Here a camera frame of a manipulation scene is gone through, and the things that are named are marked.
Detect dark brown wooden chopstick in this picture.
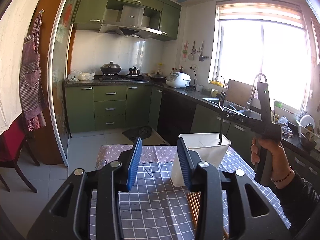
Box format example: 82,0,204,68
222,228,229,240

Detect red wooden chair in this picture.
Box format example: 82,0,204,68
1,116,40,193

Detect plain wooden chopstick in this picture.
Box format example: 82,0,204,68
187,193,197,228

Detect right forearm dark sleeve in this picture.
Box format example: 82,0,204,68
276,172,319,236

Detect bead bracelet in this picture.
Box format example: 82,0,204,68
270,166,293,183

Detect black wok with lid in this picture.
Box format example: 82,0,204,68
100,61,121,75

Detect steel range hood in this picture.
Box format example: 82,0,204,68
99,4,162,39

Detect grey checked tablecloth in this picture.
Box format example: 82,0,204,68
89,145,290,239

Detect green lower cabinets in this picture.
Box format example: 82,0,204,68
65,83,153,133

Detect green upper cabinets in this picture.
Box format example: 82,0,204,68
74,0,181,41

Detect white plastic utensil holder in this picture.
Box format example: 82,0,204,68
171,133,231,187

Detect white rice cooker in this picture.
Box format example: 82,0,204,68
166,72,191,88

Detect steel kitchen faucet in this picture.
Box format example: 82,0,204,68
246,73,267,110

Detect green cabinets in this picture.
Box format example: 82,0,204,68
65,83,153,133
74,0,181,41

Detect gas stove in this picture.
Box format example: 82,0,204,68
99,74,147,82

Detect light bamboo chopstick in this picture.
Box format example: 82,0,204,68
190,192,200,221

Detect red checked apron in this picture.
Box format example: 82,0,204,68
19,14,47,131

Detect wooden cutting board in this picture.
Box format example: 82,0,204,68
226,79,251,107

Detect steel kitchen sink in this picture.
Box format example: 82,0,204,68
202,98,261,120

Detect white plastic bag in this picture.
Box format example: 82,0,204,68
67,70,95,81

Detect right hand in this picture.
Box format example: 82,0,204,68
251,138,295,190

